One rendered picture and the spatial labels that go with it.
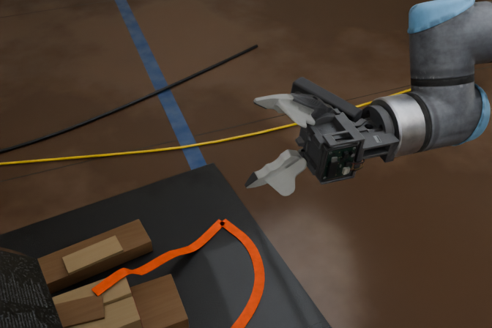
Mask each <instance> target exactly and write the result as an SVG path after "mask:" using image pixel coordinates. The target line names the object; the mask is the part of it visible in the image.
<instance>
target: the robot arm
mask: <svg viewBox="0 0 492 328"><path fill-rule="evenodd" d="M407 32H408V33H409V55H410V73H411V92H409V93H405V94H396V95H391V96H386V97H379V98H376V99H374V100H373V101H372V102H371V103H370V105H369V106H368V107H365V108H363V110H362V109H360V108H358V107H356V106H355V105H352V104H351V103H349V102H347V101H345V100H343V99H342V98H340V97H338V96H336V95H335V94H333V93H331V92H329V91H327V90H326V89H323V88H322V87H320V86H318V85H316V84H315V83H313V82H311V81H309V80H308V79H306V78H303V77H300V78H298V79H296V80H295V81H294V82H293V83H292V87H291V94H273V95H269V96H264V97H257V98H255V99H254V101H253V102H254V104H256V105H258V106H260V107H262V108H265V109H274V110H276V111H277V112H278V113H285V114H286V115H288V116H289V117H290V118H291V120H293V121H294V122H295V123H297V124H298V125H299V126H300V131H299V137H298V138H296V139H295V141H296V143H297V144H298V146H303V148H302V149H299V150H298V151H296V150H290V149H287V150H285V151H284V152H283V153H281V154H280V156H279V157H278V158H277V159H276V160H275V161H273V162H272V163H268V164H266V165H265V166H264V167H263V168H262V169H261V170H259V171H255V172H252V174H251V175H250V177H249V179H248V180H247V181H246V183H245V187H246V188H252V187H258V186H262V185H265V184H267V183H268V184H269V185H271V186H272V187H273V188H274V189H275V190H276V191H278V192H279V194H281V195H283V196H287V195H291V194H292V193H293V192H294V191H295V178H296V176H297V175H298V174H300V173H301V172H303V171H304V170H305V169H306V167H308V168H309V170H310V172H311V173H312V175H315V176H316V178H317V179H318V180H319V182H320V183H321V185H325V184H328V183H332V182H338V181H342V180H345V179H351V178H354V177H355V173H356V171H357V170H359V169H361V168H363V165H364V164H363V163H364V162H365V159H368V158H372V157H379V156H380V158H381V159H382V160H383V161H384V162H385V163H387V162H391V161H393V160H394V157H400V156H404V155H408V154H413V153H417V152H424V151H428V150H431V149H438V148H442V147H446V146H458V145H461V144H463V143H465V142H467V141H472V140H474V139H475V138H478V137H479V136H480V135H481V134H482V133H483V132H484V131H485V128H486V127H487V125H488V122H489V119H490V114H491V108H490V103H489V101H488V96H487V94H486V93H485V92H484V90H483V89H482V88H481V87H480V86H478V85H477V84H475V83H474V65H475V64H482V63H492V1H479V2H475V0H434V1H427V2H423V3H420V4H415V5H414V6H413V7H412V8H411V9H410V10H409V27H408V30H407ZM298 152H299V153H298ZM362 160H364V161H363V162H362ZM353 164H354V168H352V166H353ZM360 164H362V167H360ZM341 176H342V177H341ZM338 177H339V178H338ZM334 178H336V179H334Z"/></svg>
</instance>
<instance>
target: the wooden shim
mask: <svg viewBox="0 0 492 328"><path fill-rule="evenodd" d="M122 252H124V251H123V249H122V246H121V245H120V243H119V241H118V239H117V238H116V236H112V237H110V238H107V239H105V240H103V241H101V242H98V243H96V244H93V245H90V246H88V247H85V248H84V249H82V250H79V251H76V252H74V253H71V254H69V255H67V256H65V257H62V260H63V262H64V265H65V266H66V269H67V271H68V274H69V275H71V274H73V273H75V272H78V271H80V270H82V269H85V268H87V267H90V266H91V265H94V264H96V263H99V262H101V261H104V260H105V259H107V258H110V257H112V256H115V255H117V254H119V253H122Z"/></svg>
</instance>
